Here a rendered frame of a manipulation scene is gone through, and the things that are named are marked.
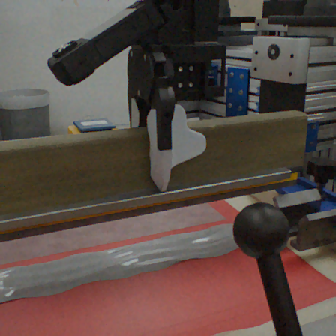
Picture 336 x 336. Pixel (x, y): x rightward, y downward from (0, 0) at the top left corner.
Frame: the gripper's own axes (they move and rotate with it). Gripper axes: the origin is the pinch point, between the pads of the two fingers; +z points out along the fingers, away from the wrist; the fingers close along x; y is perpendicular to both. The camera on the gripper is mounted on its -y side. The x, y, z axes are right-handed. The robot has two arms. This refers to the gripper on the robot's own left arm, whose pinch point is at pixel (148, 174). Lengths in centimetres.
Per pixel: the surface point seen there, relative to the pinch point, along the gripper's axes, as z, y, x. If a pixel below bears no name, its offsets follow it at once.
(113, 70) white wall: 33, 102, 365
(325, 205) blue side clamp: 9.0, 27.1, 0.7
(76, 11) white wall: -21, 70, 365
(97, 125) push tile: 12, 12, 72
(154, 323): 13.5, -2.4, -7.7
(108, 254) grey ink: 13.1, -3.3, 6.7
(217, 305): 13.5, 5.0, -7.7
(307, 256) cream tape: 13.6, 21.0, -3.4
